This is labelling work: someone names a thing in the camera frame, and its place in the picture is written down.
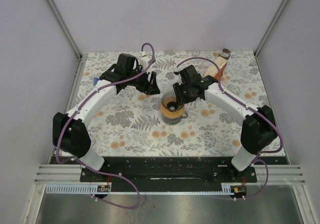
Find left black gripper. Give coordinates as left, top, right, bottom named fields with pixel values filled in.
left=126, top=66, right=160, bottom=95

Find clear ribbed glass dripper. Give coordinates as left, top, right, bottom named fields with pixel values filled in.
left=160, top=91, right=185, bottom=118

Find light wooden dripper ring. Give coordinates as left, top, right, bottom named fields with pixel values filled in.
left=159, top=103, right=186, bottom=119

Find glass coffee server carafe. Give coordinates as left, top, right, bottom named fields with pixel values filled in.
left=161, top=112, right=188, bottom=125

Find paper coffee filter pack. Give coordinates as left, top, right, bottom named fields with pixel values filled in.
left=204, top=56, right=228, bottom=80

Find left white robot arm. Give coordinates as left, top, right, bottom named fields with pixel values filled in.
left=52, top=51, right=160, bottom=181

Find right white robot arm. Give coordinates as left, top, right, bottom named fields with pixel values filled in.
left=173, top=65, right=278, bottom=182

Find floral patterned table mat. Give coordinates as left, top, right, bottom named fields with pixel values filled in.
left=76, top=51, right=270, bottom=156

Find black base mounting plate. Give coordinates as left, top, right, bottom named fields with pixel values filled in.
left=79, top=156, right=258, bottom=192

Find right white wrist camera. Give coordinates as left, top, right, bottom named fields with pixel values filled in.
left=173, top=71, right=182, bottom=82

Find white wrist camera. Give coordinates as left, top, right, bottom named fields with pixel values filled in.
left=173, top=71, right=182, bottom=82
left=138, top=51, right=152, bottom=70

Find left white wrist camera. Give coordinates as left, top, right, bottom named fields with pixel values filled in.
left=138, top=51, right=152, bottom=70

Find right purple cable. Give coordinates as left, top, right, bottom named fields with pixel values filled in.
left=176, top=57, right=283, bottom=201

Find purple cable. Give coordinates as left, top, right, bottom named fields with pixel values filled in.
left=55, top=43, right=155, bottom=210
left=176, top=57, right=283, bottom=201

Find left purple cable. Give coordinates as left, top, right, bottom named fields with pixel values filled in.
left=55, top=43, right=155, bottom=210

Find white slotted cable duct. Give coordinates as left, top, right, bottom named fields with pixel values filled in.
left=45, top=184, right=234, bottom=195

